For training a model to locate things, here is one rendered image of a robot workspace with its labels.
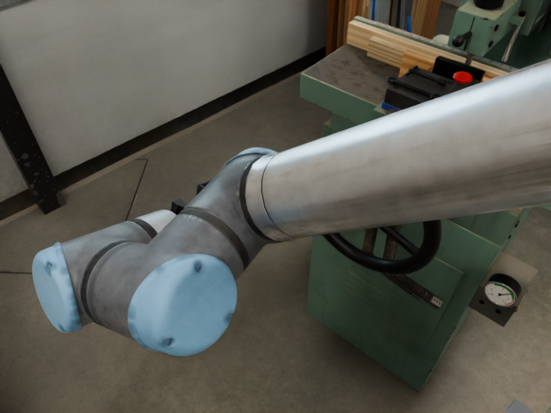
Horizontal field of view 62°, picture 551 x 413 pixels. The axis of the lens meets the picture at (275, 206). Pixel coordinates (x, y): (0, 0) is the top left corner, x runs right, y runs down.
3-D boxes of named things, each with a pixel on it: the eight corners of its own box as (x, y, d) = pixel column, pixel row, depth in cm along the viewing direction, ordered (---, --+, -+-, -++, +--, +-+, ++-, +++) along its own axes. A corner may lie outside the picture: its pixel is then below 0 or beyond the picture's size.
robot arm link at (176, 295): (228, 218, 41) (144, 206, 49) (139, 317, 35) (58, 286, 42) (266, 288, 46) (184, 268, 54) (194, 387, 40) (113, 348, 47)
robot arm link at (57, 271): (80, 351, 45) (33, 326, 51) (179, 297, 54) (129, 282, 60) (58, 260, 42) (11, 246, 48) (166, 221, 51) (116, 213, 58)
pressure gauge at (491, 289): (475, 300, 94) (489, 276, 88) (483, 288, 96) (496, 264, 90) (506, 317, 91) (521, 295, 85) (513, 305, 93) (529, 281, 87)
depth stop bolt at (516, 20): (494, 60, 92) (512, 11, 85) (498, 56, 93) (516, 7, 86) (505, 63, 91) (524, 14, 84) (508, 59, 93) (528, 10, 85)
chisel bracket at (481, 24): (443, 53, 88) (456, 9, 82) (474, 28, 95) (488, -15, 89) (480, 66, 85) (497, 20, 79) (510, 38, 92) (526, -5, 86)
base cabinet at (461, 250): (302, 311, 161) (316, 154, 110) (389, 217, 192) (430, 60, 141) (419, 394, 141) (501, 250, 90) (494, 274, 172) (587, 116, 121)
